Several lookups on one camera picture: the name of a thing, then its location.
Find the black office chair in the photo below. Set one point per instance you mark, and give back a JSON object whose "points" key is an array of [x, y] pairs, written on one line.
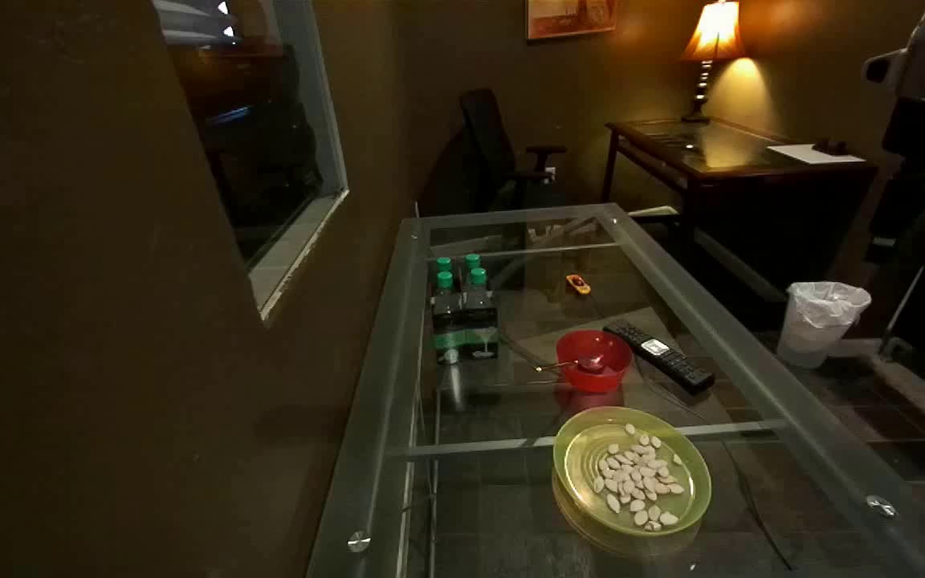
{"points": [[495, 175]]}

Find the framed wall picture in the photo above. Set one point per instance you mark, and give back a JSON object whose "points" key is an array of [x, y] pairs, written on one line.
{"points": [[570, 17]]}

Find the green plastic plate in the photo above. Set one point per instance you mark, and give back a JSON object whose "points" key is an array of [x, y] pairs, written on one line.
{"points": [[583, 440]]}

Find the white lined trash bin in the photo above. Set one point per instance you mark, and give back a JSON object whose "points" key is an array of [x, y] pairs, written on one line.
{"points": [[816, 321]]}

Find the window with white frame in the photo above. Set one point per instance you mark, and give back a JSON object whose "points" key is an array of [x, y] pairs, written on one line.
{"points": [[260, 91]]}

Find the pile of white seeds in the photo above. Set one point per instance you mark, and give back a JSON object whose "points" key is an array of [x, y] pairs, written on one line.
{"points": [[636, 477]]}

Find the dark wooden side desk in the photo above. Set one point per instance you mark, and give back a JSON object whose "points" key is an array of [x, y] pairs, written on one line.
{"points": [[755, 196]]}

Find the red plastic bowl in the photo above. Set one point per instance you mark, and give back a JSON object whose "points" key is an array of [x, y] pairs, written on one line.
{"points": [[591, 360]]}

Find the pack of green-capped bottles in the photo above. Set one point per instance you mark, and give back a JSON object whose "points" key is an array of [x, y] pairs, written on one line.
{"points": [[465, 315]]}

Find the black remote control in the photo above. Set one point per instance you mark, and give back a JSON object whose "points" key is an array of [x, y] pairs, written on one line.
{"points": [[662, 359]]}

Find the table lamp with shade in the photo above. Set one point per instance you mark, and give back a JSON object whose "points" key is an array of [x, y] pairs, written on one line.
{"points": [[713, 40]]}

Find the white paper on desk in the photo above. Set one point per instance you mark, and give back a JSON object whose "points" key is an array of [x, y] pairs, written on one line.
{"points": [[815, 157]]}

